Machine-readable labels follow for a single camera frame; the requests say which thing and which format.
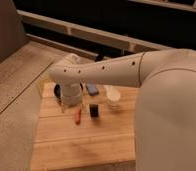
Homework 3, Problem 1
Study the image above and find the orange marker pen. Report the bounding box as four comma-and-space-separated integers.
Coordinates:
75, 108, 82, 125

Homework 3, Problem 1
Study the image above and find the black round bowl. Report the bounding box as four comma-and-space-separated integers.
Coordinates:
54, 84, 61, 99

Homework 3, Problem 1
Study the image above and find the grey cabinet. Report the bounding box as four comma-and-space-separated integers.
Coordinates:
0, 0, 28, 63

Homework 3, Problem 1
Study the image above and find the blue rectangular sponge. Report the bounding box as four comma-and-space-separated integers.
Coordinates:
86, 84, 99, 96

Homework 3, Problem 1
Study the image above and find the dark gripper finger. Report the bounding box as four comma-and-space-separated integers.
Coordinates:
60, 103, 65, 113

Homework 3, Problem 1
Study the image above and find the clear plastic cup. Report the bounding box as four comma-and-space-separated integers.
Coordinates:
104, 85, 121, 107

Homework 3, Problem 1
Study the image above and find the black upright eraser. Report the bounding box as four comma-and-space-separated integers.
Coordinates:
89, 104, 99, 117

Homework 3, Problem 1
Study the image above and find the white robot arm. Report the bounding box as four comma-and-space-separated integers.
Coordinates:
50, 49, 196, 171

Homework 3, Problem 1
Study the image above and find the white shelf rail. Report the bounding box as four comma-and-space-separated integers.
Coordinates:
18, 10, 169, 53

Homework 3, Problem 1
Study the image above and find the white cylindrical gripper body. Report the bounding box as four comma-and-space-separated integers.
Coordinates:
60, 84, 82, 106

